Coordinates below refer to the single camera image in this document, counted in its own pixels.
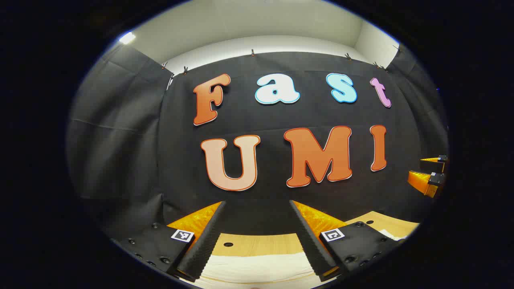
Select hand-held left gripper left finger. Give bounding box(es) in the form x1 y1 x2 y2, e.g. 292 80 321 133
110 201 226 281

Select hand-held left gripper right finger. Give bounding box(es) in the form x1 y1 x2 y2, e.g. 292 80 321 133
289 199 399 282

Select white jeans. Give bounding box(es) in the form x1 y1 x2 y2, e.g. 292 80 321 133
183 251 336 289

